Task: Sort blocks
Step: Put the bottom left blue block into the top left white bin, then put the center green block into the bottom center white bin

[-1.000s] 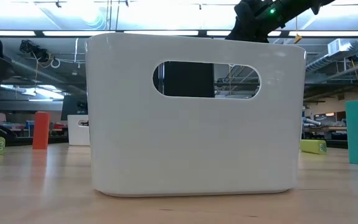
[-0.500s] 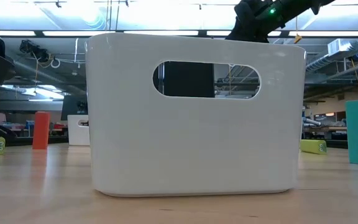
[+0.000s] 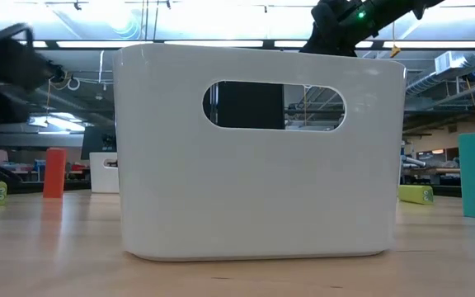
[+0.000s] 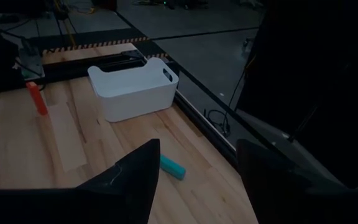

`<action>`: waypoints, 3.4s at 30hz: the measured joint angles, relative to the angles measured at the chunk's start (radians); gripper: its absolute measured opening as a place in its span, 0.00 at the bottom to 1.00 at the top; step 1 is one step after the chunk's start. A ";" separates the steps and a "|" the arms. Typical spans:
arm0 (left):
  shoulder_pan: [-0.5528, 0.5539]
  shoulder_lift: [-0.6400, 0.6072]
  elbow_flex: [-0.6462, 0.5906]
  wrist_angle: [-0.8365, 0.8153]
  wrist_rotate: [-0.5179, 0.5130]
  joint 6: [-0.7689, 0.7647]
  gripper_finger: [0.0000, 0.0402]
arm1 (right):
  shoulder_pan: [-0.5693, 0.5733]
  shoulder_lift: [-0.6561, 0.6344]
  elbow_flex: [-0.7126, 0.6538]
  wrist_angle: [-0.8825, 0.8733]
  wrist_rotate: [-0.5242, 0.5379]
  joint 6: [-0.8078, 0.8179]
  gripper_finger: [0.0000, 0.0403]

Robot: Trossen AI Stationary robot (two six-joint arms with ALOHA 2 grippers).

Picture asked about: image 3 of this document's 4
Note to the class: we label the red-orange block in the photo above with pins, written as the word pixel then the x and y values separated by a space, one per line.
pixel 54 173

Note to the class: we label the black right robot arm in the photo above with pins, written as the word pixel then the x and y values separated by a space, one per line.
pixel 390 12

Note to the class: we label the black divider panel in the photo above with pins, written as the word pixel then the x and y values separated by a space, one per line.
pixel 250 105

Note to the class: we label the small white plastic bin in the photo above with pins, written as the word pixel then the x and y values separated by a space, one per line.
pixel 102 177

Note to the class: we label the large white plastic bin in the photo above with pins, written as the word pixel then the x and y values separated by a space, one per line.
pixel 254 198

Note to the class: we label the silver ceiling duct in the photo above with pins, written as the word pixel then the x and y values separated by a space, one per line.
pixel 443 72

